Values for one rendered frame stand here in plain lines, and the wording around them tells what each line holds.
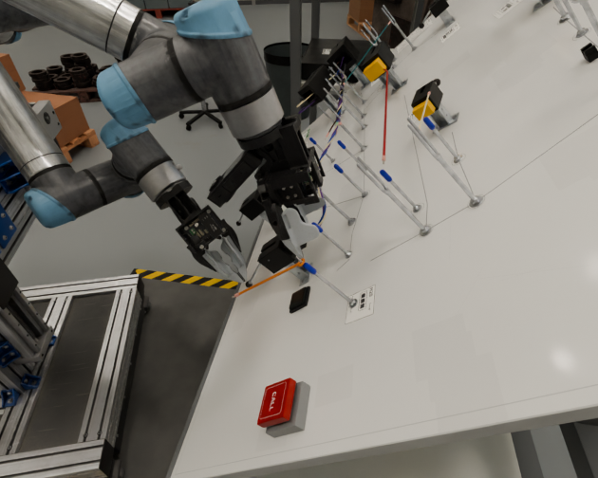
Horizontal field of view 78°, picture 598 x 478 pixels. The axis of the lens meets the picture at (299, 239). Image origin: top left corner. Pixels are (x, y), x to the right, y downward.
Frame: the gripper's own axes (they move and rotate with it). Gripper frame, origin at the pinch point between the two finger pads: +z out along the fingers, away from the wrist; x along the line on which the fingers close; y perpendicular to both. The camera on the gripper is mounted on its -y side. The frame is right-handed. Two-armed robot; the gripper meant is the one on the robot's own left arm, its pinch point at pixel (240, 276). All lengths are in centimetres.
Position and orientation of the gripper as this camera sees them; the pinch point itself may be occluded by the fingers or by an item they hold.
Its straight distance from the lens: 73.1
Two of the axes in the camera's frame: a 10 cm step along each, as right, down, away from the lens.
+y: 2.0, -0.3, -9.8
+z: 6.1, 7.8, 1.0
